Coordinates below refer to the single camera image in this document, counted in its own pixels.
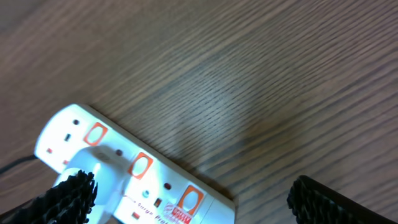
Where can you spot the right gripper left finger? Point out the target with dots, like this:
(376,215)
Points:
(69,202)

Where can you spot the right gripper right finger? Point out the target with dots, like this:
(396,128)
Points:
(314,203)

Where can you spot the white charger plug adapter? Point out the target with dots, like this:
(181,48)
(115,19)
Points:
(109,179)

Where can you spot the white power strip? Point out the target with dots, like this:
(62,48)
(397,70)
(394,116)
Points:
(157,190)

